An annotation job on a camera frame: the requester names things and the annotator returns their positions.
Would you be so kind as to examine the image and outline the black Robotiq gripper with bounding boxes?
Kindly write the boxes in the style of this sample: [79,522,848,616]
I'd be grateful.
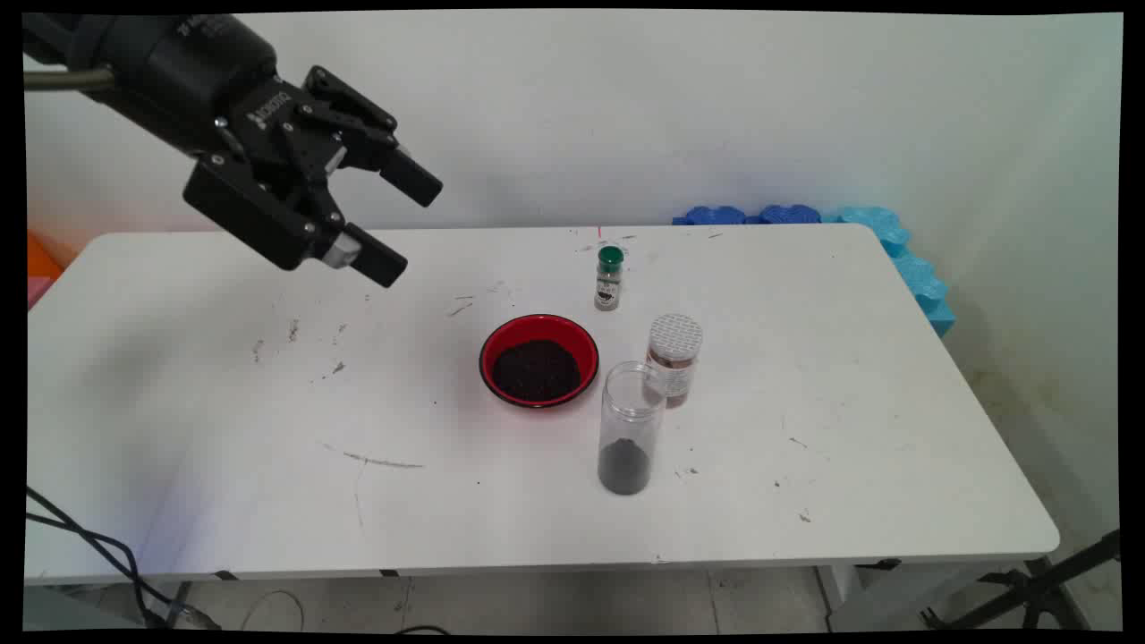
[97,13,445,289]

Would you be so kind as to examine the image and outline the clear plastic jar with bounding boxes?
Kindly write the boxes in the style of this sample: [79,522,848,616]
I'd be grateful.
[597,360,668,496]

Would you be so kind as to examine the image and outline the small black seeds batch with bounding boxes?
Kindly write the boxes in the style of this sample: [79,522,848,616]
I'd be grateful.
[598,438,651,496]

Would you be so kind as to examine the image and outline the red bowl with black rim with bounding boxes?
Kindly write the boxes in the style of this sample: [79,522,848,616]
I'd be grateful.
[479,313,600,410]

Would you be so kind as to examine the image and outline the orange box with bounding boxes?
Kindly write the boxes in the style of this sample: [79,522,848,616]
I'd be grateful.
[27,231,65,280]

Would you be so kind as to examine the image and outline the large black seeds heap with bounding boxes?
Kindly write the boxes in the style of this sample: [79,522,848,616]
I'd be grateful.
[490,338,584,403]

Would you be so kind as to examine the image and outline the green-capped spice bottle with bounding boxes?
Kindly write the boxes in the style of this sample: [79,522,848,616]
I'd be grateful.
[594,245,625,312]

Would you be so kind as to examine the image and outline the jar with patterned foil lid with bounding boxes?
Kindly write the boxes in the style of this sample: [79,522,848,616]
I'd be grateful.
[642,313,704,410]

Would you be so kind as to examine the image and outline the cyan foam mat stack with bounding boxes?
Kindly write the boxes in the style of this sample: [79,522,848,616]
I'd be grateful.
[821,206,956,339]

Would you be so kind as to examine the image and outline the white table leg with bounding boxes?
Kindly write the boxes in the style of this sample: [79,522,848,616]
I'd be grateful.
[814,563,996,632]

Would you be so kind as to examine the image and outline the black tripod legs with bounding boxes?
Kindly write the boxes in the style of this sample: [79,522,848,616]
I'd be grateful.
[920,530,1122,631]

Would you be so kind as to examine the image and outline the black floor cable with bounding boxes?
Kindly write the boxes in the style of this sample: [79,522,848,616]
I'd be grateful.
[25,486,153,623]
[25,514,220,629]

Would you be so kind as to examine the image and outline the thin pale floor cable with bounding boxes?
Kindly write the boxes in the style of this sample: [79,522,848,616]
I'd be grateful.
[240,589,306,632]

